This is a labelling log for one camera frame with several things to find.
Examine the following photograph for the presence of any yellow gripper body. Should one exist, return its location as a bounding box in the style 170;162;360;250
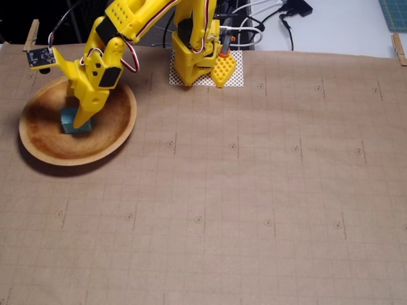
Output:
52;47;109;111

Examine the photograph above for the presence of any blue foam block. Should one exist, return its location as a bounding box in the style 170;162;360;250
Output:
60;106;93;135

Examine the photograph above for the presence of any yellow robot base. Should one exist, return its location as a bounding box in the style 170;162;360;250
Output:
171;18;220;86

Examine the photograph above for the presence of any round wooden bowl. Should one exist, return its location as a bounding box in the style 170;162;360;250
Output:
18;74;138;167

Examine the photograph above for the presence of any wooden clothespin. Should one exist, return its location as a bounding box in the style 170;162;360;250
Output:
22;18;40;52
390;32;407;67

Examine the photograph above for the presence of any grey mesh panel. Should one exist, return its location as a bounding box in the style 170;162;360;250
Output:
127;12;176;48

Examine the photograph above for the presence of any yellow waffle table clamp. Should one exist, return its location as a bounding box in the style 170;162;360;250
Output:
209;34;238;89

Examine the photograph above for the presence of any gridded gift wrap paper sheet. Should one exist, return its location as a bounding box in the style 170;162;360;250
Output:
0;43;407;305

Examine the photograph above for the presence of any white perforated mat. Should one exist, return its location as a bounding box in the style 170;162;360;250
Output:
168;49;245;88

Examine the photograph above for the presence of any black adapter box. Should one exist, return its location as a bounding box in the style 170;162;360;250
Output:
281;0;314;17

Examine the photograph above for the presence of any green cutting mat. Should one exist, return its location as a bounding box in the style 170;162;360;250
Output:
378;0;407;32

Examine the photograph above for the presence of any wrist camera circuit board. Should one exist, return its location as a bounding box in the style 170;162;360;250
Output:
26;47;57;75

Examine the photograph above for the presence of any red white black servo wire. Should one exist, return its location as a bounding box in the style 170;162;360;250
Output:
81;0;179;74

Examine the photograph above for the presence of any black camera cable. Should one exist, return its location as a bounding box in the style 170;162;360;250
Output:
47;0;85;50

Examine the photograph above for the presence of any black looped cable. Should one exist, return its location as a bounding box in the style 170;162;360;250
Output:
162;14;177;48

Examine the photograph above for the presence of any white cable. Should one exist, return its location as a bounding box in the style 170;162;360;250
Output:
230;0;287;17
221;25;265;48

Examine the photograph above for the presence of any thin black cable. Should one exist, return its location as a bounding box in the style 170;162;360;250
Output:
240;8;287;32

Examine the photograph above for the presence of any black cable with plug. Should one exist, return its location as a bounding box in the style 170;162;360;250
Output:
279;12;295;51

